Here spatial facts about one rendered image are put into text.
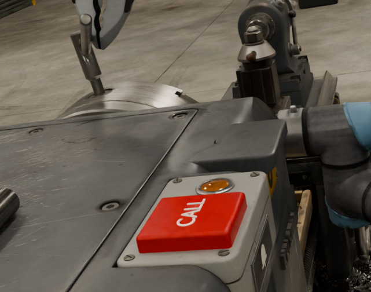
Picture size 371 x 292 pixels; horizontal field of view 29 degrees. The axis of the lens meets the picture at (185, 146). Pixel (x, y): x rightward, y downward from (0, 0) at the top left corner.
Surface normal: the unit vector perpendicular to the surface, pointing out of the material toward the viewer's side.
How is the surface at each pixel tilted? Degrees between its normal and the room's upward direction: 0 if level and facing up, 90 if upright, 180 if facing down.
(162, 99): 26
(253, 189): 0
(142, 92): 14
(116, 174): 0
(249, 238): 90
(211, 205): 0
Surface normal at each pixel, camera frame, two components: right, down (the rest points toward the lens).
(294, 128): -0.32, -0.18
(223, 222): -0.19, -0.93
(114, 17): -0.25, 0.36
